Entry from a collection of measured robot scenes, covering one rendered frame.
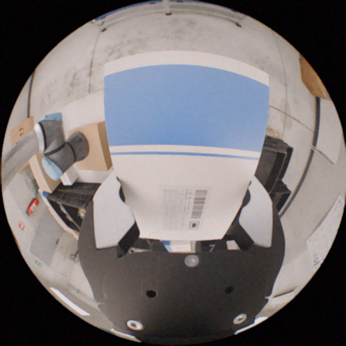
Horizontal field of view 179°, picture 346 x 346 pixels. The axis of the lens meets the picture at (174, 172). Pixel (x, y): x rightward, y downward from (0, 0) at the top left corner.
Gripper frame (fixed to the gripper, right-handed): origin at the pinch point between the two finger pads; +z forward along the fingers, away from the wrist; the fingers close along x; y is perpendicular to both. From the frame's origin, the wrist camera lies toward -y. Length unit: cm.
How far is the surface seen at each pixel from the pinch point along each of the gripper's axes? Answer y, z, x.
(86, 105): -11, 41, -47
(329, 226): 79, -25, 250
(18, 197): 80, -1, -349
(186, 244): 70, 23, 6
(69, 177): 29, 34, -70
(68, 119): -7, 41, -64
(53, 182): 31, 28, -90
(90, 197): 37, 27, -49
